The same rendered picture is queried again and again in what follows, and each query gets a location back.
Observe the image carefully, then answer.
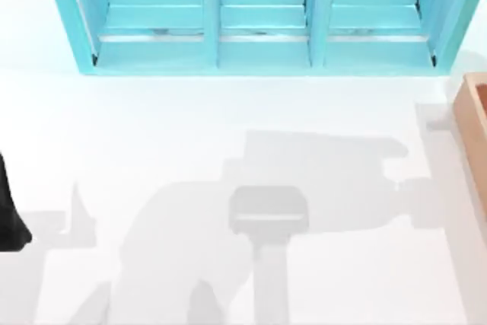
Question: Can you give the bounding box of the light blue rack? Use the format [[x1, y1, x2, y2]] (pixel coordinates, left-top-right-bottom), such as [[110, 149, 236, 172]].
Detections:
[[42, 0, 487, 77]]

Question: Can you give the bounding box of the shallow salmon-coloured box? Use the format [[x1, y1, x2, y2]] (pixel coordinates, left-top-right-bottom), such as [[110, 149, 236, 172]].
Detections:
[[452, 72, 487, 216]]

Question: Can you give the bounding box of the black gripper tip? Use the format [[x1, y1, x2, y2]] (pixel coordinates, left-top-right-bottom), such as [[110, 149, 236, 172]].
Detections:
[[0, 152, 33, 253]]

